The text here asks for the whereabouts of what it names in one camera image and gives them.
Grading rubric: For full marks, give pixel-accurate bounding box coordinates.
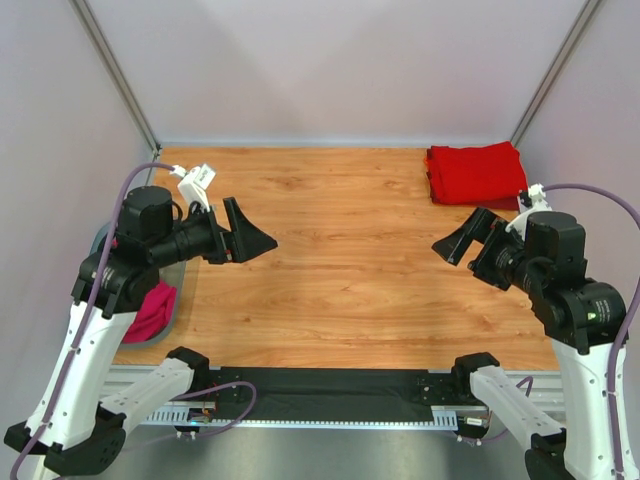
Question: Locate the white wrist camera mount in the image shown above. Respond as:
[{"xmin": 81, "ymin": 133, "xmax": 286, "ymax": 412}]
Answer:
[
  {"xmin": 170, "ymin": 163, "xmax": 216, "ymax": 212},
  {"xmin": 505, "ymin": 184, "xmax": 552, "ymax": 239}
]

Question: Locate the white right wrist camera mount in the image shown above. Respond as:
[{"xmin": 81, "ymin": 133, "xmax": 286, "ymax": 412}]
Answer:
[{"xmin": 505, "ymin": 184, "xmax": 552, "ymax": 239}]

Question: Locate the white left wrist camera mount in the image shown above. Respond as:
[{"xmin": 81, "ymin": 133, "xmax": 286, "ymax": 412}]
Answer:
[{"xmin": 170, "ymin": 163, "xmax": 216, "ymax": 212}]

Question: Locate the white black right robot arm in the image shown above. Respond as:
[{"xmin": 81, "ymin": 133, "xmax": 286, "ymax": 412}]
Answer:
[{"xmin": 432, "ymin": 208, "xmax": 639, "ymax": 479}]

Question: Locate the folded orange t shirt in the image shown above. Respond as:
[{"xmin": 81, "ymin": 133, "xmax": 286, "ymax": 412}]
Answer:
[{"xmin": 423, "ymin": 156, "xmax": 435, "ymax": 202}]

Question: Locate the aluminium frame post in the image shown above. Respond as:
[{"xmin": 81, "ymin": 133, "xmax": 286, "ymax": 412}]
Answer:
[
  {"xmin": 510, "ymin": 0, "xmax": 605, "ymax": 147},
  {"xmin": 69, "ymin": 0, "xmax": 161, "ymax": 157}
]

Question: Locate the slotted cable duct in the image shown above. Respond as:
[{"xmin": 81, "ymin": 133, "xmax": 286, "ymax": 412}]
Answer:
[{"xmin": 142, "ymin": 403, "xmax": 488, "ymax": 431}]

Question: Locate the pink t shirt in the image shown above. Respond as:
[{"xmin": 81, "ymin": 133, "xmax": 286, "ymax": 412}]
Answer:
[{"xmin": 122, "ymin": 281, "xmax": 177, "ymax": 344}]

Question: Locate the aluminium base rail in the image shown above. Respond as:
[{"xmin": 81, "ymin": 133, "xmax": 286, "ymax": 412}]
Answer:
[{"xmin": 99, "ymin": 364, "xmax": 565, "ymax": 415}]

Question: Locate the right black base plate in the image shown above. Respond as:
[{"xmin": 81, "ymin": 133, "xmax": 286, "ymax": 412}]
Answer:
[{"xmin": 415, "ymin": 371, "xmax": 481, "ymax": 407}]

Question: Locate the grey plastic bin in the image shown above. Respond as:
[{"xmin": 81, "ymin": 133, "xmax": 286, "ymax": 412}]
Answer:
[{"xmin": 74, "ymin": 234, "xmax": 184, "ymax": 350}]

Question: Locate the left aluminium frame post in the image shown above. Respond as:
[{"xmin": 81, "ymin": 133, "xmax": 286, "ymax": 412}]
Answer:
[{"xmin": 69, "ymin": 0, "xmax": 161, "ymax": 157}]

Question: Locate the bright red t shirt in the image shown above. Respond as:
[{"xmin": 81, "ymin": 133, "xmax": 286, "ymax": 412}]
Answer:
[{"xmin": 425, "ymin": 141, "xmax": 527, "ymax": 205}]

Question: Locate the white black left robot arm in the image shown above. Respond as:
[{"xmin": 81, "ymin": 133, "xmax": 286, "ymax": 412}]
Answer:
[{"xmin": 4, "ymin": 186, "xmax": 278, "ymax": 477}]

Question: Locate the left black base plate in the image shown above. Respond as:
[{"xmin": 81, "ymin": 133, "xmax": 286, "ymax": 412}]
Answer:
[{"xmin": 189, "ymin": 367, "xmax": 246, "ymax": 404}]

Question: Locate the right aluminium frame post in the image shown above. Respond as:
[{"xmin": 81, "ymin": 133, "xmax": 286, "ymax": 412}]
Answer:
[{"xmin": 510, "ymin": 0, "xmax": 605, "ymax": 147}]

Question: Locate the folded dark red t shirt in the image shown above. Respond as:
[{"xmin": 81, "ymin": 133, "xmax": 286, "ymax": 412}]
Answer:
[{"xmin": 475, "ymin": 197, "xmax": 519, "ymax": 212}]

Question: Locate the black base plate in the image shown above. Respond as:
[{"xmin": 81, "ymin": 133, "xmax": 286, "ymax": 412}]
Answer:
[
  {"xmin": 415, "ymin": 371, "xmax": 481, "ymax": 407},
  {"xmin": 189, "ymin": 367, "xmax": 246, "ymax": 404}
]

